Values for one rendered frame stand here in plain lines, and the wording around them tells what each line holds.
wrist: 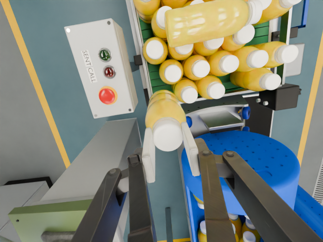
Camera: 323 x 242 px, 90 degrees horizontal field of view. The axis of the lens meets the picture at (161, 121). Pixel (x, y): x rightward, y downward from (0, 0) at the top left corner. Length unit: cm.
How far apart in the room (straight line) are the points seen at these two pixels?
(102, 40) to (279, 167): 47
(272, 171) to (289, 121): 162
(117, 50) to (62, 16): 131
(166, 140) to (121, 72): 22
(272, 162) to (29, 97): 185
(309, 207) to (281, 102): 77
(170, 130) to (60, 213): 61
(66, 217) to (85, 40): 60
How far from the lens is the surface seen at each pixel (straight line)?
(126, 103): 39
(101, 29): 40
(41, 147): 207
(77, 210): 71
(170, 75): 40
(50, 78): 175
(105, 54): 38
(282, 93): 61
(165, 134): 20
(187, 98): 41
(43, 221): 82
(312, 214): 123
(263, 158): 48
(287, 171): 45
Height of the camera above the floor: 147
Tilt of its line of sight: 70 degrees down
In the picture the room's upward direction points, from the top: 177 degrees clockwise
